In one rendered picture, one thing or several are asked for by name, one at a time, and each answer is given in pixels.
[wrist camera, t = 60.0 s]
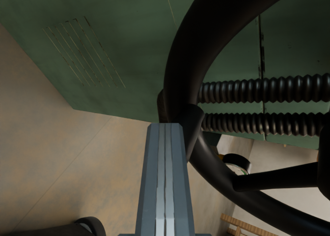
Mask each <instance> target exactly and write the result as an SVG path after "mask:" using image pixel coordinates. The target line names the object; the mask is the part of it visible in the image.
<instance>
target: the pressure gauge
mask: <svg viewBox="0 0 330 236"><path fill-rule="evenodd" d="M217 156H218V157H219V158H220V159H221V160H222V161H223V162H224V164H225V165H226V166H228V167H229V168H230V169H231V170H232V171H234V172H235V173H236V174H237V175H246V174H250V172H251V169H252V164H251V163H250V162H249V161H248V160H247V159H246V158H245V157H243V156H241V155H238V154H234V153H229V154H226V155H223V154H220V155H217Z"/></svg>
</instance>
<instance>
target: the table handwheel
mask: <svg viewBox="0 0 330 236"><path fill-rule="evenodd" d="M278 1H279V0H194V1H193V3H192V4H191V6H190V8H189V10H188V11H187V13H186V15H185V17H184V19H183V21H182V23H181V25H180V27H179V29H178V31H177V33H176V36H175V38H174V40H173V43H172V45H171V48H170V52H169V55H168V59H167V63H166V68H165V76H164V106H165V113H166V117H167V121H168V123H170V122H171V121H172V120H173V119H174V118H175V117H176V115H177V114H178V113H179V112H180V111H181V110H182V109H183V108H184V106H185V105H187V104H195V105H197V104H198V97H199V92H200V88H201V85H202V82H203V79H204V77H205V75H206V73H207V71H208V69H209V68H210V66H211V64H212V63H213V61H214V60H215V58H216V57H217V56H218V54H219V53H220V52H221V51H222V50H223V48H224V47H225V46H226V45H227V44H228V43H229V42H230V41H231V40H232V38H233V37H234V36H236V35H237V34H238V33H239V32H240V31H241V30H242V29H243V28H244V27H245V26H246V25H248V24H249V23H250V22H251V21H253V20H254V19H255V18H256V17H257V16H259V15H260V14H261V13H263V12H264V11H265V10H267V9H268V8H270V7H271V6H272V5H274V4H275V3H276V2H278ZM189 162H190V163H191V165H192V166H193V167H194V168H195V169H196V171H197V172H198V173H199V174H200V175H201V176H202V177H203V178H204V179H205V180H206V181H207V182H208V183H209V184H211V185H212V186H213V187H214V188H215V189H216V190H218V191H219V192H220V193H221V194H223V195H224V196H225V197H226V198H227V199H229V200H230V201H232V202H233V203H234V204H236V205H237V206H239V207H240V208H242V209H244V210H245V211H247V212H248V213H250V214H252V215H253V216H255V217H257V218H258V219H260V220H262V221H264V222H265V223H267V224H269V225H271V226H273V227H275V228H277V229H278V230H280V231H282V232H284V233H286V234H288V235H290V236H330V222H329V221H326V220H323V219H320V218H318V217H315V216H312V215H310V214H307V213H305V212H302V211H300V210H298V209H295V208H293V207H291V206H289V205H287V204H284V203H282V202H280V201H278V200H276V199H274V198H273V197H271V196H269V195H267V194H265V193H264V192H262V191H261V190H267V189H283V188H309V187H318V188H319V190H320V192H321V193H322V194H323V195H324V196H325V197H326V198H327V199H328V200H329V201H330V121H329V122H328V123H327V124H326V125H325V126H324V127H323V128H322V130H321V132H320V137H319V153H318V162H313V163H307V164H302V165H297V166H293V167H288V168H283V169H278V170H272V171H267V172H260V173H253V174H246V175H237V174H236V173H234V172H233V171H232V170H231V169H230V168H229V167H228V166H226V165H225V164H224V162H223V161H222V160H221V159H220V158H219V157H218V156H217V155H216V153H215V152H214V151H213V149H212V148H211V146H210V145H209V143H208V142H207V140H206V138H205V136H204V134H203V132H202V129H201V127H200V131H199V134H198V137H197V139H196V142H195V145H194V148H193V150H192V153H191V156H190V159H189Z"/></svg>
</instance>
